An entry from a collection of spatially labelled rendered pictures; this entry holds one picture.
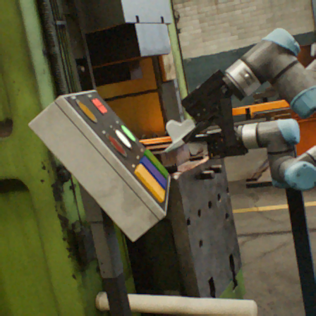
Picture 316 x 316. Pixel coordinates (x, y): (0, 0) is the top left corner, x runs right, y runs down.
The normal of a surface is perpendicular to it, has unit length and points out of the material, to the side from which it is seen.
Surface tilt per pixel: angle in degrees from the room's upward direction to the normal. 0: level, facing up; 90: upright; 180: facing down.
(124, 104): 90
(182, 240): 90
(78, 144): 90
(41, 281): 90
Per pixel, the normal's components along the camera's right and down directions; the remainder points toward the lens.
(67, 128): -0.05, 0.17
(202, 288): 0.87, -0.09
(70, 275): -0.46, 0.22
